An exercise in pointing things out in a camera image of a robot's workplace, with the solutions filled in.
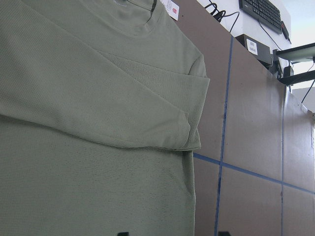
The green long-sleeve shirt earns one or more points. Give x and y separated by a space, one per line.
100 102

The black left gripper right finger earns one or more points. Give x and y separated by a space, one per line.
223 233

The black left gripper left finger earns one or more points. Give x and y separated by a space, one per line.
122 234

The black keyboard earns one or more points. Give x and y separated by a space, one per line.
263 11

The black box with label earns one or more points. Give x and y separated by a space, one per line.
260 51

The white shirt price tag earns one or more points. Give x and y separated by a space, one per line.
172 9

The blue tape line crosswise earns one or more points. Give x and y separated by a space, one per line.
238 169

